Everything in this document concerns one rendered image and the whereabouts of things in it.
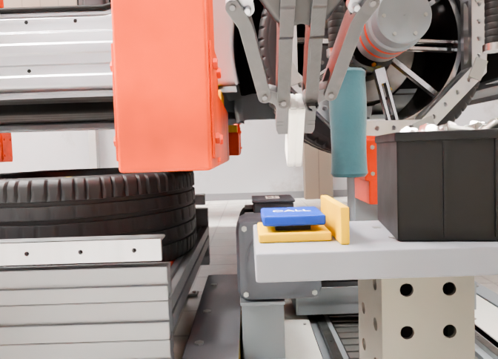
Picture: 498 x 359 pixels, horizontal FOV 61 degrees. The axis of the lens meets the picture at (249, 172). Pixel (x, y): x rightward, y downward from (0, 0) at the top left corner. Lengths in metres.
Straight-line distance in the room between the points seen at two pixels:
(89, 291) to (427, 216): 0.64
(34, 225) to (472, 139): 0.86
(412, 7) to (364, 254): 0.77
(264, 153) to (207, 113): 4.06
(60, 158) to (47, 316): 4.34
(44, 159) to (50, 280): 4.42
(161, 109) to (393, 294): 0.46
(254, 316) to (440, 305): 0.55
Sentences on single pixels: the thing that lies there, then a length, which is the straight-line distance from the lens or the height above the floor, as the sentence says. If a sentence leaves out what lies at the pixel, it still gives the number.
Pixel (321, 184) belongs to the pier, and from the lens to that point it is 4.70.
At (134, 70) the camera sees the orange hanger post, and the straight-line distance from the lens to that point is 0.76.
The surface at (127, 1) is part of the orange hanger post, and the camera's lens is 0.79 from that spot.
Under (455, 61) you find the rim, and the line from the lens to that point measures 1.38.
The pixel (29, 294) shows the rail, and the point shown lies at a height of 0.29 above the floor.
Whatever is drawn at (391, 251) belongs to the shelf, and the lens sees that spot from 0.45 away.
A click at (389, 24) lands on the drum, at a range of 1.08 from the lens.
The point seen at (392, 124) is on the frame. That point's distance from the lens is 1.20.
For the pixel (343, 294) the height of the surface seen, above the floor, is 0.15.
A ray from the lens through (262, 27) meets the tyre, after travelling 1.28.
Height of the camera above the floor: 0.55
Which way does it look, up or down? 3 degrees down
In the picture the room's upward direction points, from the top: 2 degrees counter-clockwise
